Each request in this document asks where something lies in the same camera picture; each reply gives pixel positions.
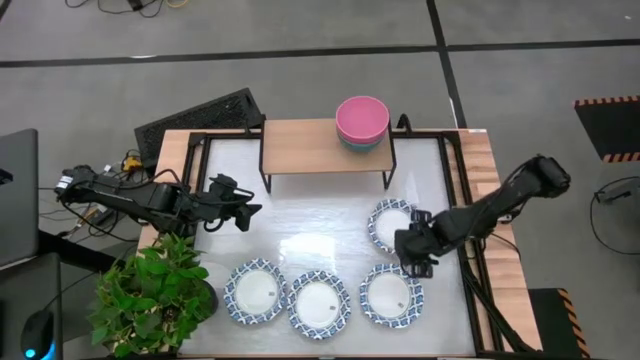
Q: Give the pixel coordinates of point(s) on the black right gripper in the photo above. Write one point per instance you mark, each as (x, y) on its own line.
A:
(419, 242)

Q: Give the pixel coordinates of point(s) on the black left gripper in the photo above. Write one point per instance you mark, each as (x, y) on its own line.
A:
(222, 200)

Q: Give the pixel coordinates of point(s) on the blue patterned white plate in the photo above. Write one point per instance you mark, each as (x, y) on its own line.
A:
(256, 292)
(318, 305)
(386, 225)
(389, 297)

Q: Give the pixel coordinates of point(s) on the teal green bowl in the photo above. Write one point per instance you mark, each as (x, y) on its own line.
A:
(362, 148)

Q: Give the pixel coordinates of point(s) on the pinkish red bowl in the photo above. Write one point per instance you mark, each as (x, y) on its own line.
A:
(362, 117)

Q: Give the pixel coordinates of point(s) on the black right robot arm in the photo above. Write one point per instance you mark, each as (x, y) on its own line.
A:
(500, 205)

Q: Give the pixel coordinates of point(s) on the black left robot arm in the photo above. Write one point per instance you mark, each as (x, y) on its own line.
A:
(125, 197)

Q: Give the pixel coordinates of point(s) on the wooden shelf with black legs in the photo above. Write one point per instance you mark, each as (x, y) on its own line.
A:
(300, 147)

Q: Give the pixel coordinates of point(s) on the dark plant pot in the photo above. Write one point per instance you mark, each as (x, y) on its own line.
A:
(211, 297)

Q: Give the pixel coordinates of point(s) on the black perforated panel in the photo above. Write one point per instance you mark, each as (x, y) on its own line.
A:
(200, 122)

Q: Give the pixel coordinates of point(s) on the green leafy plant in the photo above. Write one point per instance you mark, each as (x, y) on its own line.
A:
(150, 295)

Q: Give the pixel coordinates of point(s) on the yellow connector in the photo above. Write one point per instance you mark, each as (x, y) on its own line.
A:
(131, 163)

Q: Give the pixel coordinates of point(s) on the black hazard-striped mat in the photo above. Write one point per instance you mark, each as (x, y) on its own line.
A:
(552, 320)
(607, 127)

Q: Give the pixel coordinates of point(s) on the grey floor device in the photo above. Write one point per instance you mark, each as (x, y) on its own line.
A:
(617, 192)

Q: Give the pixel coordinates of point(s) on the black desk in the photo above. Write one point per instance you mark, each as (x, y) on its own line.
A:
(30, 285)

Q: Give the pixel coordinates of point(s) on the dark grey laptop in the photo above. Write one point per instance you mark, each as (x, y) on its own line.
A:
(17, 195)

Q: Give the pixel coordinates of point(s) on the black computer mouse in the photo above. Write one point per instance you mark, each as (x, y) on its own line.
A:
(37, 334)

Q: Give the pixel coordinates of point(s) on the black metal table frame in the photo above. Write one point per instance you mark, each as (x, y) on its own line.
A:
(452, 165)

